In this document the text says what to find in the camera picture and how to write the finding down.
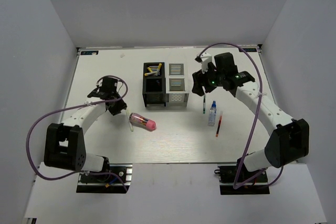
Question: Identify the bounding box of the black slotted organizer box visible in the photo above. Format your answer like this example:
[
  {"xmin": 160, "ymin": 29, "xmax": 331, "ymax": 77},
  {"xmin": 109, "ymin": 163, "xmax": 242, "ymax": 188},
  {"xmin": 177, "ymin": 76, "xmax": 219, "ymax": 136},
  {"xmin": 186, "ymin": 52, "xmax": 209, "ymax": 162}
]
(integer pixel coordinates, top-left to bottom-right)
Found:
[{"xmin": 142, "ymin": 62, "xmax": 166, "ymax": 108}]

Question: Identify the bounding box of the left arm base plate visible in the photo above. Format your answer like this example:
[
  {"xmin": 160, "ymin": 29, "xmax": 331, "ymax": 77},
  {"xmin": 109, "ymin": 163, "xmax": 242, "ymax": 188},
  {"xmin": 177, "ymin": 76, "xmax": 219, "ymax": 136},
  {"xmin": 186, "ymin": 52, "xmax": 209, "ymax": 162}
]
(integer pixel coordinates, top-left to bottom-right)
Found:
[{"xmin": 76, "ymin": 164, "xmax": 133, "ymax": 194}]

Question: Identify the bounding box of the white slotted organizer box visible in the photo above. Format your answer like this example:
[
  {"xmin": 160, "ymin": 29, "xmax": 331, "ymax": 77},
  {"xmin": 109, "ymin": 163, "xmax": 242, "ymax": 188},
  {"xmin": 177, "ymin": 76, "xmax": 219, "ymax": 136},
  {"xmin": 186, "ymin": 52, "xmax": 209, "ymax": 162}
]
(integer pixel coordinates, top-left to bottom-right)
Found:
[{"xmin": 165, "ymin": 63, "xmax": 189, "ymax": 107}]

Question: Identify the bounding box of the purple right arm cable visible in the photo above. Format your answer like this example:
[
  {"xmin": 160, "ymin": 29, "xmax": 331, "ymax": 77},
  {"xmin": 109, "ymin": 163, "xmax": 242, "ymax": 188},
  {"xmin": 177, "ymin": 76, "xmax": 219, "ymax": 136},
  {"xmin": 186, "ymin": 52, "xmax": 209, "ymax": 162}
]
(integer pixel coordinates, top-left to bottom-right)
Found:
[{"xmin": 196, "ymin": 42, "xmax": 285, "ymax": 190}]

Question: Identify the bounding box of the right XDOF logo sticker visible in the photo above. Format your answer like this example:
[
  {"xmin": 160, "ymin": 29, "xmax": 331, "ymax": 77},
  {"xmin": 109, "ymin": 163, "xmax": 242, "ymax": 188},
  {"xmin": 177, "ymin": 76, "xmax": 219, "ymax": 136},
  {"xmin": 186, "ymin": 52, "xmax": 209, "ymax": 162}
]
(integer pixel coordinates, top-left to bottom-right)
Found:
[{"xmin": 243, "ymin": 48, "xmax": 258, "ymax": 52}]

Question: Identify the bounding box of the black XDOF logo sticker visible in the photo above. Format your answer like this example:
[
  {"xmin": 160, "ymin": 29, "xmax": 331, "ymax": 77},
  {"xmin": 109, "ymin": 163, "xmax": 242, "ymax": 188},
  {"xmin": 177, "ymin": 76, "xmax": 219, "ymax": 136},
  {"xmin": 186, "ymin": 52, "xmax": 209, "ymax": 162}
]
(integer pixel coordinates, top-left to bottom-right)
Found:
[{"xmin": 80, "ymin": 50, "xmax": 99, "ymax": 55}]

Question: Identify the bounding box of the red orange pen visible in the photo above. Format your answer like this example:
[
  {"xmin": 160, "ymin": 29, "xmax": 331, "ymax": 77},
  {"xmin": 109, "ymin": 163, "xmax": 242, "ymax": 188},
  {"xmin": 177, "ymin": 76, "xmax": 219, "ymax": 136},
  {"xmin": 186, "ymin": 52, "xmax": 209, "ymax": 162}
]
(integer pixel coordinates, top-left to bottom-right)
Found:
[{"xmin": 215, "ymin": 111, "xmax": 223, "ymax": 137}]

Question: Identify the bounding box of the green pen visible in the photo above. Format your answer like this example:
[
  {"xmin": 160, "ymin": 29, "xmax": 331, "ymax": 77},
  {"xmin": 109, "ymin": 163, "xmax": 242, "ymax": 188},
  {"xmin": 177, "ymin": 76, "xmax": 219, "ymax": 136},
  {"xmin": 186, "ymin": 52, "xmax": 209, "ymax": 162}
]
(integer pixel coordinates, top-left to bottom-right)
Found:
[{"xmin": 203, "ymin": 94, "xmax": 206, "ymax": 114}]

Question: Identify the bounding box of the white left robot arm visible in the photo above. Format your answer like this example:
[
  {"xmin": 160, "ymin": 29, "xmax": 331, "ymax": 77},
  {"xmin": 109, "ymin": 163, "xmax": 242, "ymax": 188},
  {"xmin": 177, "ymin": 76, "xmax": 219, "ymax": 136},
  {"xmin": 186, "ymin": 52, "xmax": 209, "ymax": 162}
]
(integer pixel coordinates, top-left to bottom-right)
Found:
[{"xmin": 44, "ymin": 76, "xmax": 127, "ymax": 182}]

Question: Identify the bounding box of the yellow capped white marker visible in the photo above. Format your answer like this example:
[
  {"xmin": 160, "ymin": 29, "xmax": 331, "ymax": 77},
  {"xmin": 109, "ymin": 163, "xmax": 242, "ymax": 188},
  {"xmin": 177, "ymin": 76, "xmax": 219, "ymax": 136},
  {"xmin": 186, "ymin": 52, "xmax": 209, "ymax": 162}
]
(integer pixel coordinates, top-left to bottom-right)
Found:
[{"xmin": 144, "ymin": 71, "xmax": 159, "ymax": 77}]

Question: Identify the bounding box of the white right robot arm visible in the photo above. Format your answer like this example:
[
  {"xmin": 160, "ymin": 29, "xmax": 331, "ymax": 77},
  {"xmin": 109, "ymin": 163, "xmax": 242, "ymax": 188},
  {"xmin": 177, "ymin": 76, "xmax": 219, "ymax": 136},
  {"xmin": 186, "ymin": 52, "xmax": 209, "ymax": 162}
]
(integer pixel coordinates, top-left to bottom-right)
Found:
[{"xmin": 192, "ymin": 52, "xmax": 310, "ymax": 182}]

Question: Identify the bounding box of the clear spray bottle blue cap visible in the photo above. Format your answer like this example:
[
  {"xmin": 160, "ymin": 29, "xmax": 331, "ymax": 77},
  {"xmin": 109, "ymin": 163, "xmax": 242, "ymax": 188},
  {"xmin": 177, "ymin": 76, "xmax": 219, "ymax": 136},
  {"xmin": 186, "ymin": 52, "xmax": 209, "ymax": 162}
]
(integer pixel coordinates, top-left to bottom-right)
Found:
[{"xmin": 208, "ymin": 100, "xmax": 217, "ymax": 126}]

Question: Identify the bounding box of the pink marker set bottle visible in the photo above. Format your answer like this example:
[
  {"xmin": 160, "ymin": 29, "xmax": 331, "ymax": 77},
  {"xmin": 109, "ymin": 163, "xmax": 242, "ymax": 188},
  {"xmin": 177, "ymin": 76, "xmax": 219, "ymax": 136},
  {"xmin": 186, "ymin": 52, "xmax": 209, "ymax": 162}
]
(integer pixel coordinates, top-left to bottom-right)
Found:
[{"xmin": 130, "ymin": 113, "xmax": 156, "ymax": 131}]

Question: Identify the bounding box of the pale green capped white marker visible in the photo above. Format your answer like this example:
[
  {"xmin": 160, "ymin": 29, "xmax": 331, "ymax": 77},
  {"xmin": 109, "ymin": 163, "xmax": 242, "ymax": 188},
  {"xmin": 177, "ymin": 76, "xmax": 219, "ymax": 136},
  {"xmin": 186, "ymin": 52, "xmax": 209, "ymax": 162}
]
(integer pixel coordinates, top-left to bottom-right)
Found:
[{"xmin": 125, "ymin": 108, "xmax": 134, "ymax": 132}]

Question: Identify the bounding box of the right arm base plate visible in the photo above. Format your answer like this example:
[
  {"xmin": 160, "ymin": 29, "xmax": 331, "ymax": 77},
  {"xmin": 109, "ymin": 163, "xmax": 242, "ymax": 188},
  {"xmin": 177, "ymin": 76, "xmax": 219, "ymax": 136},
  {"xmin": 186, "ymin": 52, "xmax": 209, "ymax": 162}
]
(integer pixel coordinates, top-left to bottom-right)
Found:
[{"xmin": 214, "ymin": 165, "xmax": 270, "ymax": 196}]

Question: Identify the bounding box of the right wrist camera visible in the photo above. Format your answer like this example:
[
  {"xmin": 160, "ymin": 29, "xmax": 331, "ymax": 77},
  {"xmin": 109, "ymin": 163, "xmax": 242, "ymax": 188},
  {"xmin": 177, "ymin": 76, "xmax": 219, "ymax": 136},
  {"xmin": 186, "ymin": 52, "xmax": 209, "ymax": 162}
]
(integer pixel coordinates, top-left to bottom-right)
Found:
[{"xmin": 195, "ymin": 52, "xmax": 212, "ymax": 74}]

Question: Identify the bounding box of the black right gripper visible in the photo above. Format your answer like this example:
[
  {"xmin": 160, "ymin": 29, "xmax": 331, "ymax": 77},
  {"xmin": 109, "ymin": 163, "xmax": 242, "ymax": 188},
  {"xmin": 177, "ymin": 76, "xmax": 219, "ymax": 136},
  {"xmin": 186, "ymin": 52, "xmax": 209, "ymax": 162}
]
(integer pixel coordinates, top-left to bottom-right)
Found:
[{"xmin": 193, "ymin": 63, "xmax": 225, "ymax": 97}]

